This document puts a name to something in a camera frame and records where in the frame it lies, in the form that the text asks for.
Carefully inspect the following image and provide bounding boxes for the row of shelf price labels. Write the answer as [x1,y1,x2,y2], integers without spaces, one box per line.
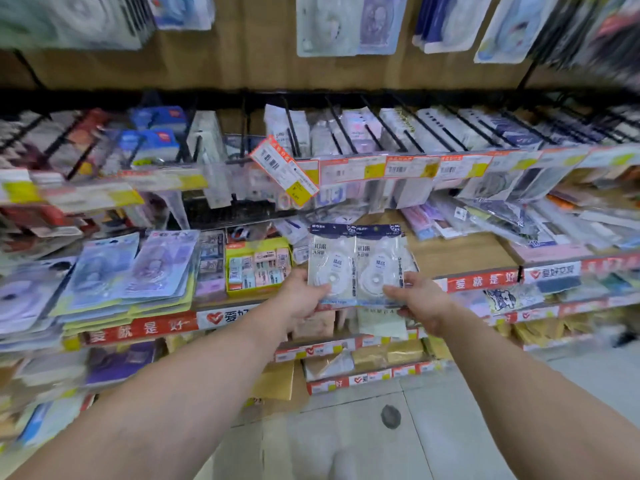
[295,146,640,189]

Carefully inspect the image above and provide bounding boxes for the group of dark hanging packets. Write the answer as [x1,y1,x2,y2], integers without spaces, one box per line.
[529,0,640,84]

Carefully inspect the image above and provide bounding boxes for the person's left hand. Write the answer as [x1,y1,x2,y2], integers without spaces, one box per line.
[272,268,332,341]

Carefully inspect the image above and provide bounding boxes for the stack of small dark packets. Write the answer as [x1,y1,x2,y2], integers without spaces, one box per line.
[194,230,227,298]

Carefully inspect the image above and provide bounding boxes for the hanging blue white packets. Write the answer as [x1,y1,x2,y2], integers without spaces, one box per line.
[412,0,494,55]

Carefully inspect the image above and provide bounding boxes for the dark purple packet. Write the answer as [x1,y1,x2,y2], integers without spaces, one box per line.
[84,341,159,389]

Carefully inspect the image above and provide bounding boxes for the long red shelf strip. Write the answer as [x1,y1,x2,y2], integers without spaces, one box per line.
[81,310,200,346]

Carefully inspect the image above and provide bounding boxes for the hanging light blue packet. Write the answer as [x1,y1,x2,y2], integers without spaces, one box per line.
[145,0,216,32]

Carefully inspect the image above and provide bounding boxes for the pile of clear stationery packets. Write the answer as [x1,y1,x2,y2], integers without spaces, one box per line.
[430,167,640,251]

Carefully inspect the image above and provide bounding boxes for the person's left forearm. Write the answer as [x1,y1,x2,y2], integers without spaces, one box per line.
[0,294,297,480]

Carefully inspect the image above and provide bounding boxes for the hanging white purple packet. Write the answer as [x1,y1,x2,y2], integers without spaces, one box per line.
[295,0,409,58]

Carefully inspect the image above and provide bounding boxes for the black wire hook rack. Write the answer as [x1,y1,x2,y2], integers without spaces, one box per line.
[0,88,640,168]

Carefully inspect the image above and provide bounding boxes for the row of white hooked packets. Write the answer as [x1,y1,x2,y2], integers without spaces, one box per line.
[263,104,556,158]

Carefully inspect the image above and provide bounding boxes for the short red shelf strip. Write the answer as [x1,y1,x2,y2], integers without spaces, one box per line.
[434,269,521,294]

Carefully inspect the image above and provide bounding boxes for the stack of purple tape packets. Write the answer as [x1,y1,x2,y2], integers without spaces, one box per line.
[49,230,201,329]

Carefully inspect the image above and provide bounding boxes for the person's right hand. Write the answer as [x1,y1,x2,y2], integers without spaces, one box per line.
[382,271,457,338]

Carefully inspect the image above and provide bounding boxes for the tilted white price tag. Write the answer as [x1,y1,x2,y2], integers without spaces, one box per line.
[248,135,320,208]

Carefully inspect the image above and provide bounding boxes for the row of blurred price labels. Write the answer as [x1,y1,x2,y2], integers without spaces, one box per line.
[0,166,209,214]

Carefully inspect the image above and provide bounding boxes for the white heart shelf label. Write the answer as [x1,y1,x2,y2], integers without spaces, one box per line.
[196,304,262,331]

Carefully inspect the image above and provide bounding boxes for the hanging pale blue packet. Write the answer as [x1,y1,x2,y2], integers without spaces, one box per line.
[473,0,557,65]

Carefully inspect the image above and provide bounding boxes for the row of pastel erasers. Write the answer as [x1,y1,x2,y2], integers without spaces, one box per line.
[228,249,291,291]

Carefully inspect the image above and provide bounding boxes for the person's right forearm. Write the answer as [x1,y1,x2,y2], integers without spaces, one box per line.
[434,301,640,480]

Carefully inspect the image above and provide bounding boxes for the blue stationery box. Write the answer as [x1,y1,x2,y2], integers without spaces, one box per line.
[129,106,188,133]
[116,129,181,168]

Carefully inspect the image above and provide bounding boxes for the white correction tape packet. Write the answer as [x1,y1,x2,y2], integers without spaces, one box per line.
[354,224,420,309]
[306,223,359,309]

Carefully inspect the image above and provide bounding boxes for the yellow eraser display box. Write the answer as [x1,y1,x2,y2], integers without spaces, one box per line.
[225,238,292,298]

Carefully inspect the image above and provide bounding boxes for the pink pen packets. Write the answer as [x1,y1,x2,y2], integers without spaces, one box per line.
[399,204,442,241]

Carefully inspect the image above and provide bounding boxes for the yellow paper envelope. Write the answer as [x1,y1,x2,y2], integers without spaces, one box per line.
[249,361,296,402]

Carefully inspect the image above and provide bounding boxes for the gold foil packets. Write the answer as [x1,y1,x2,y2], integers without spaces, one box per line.
[351,339,427,374]

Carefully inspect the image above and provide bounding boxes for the white red shelf label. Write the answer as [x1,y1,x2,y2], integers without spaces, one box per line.
[522,261,584,285]

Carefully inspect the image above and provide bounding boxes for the clear acrylic divider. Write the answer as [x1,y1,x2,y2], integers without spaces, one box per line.
[186,110,234,210]

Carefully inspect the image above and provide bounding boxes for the stack of hanging grey packets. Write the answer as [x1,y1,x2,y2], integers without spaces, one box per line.
[0,0,156,51]

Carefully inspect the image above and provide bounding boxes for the stack of white round packets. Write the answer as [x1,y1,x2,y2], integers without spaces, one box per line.
[0,256,77,351]

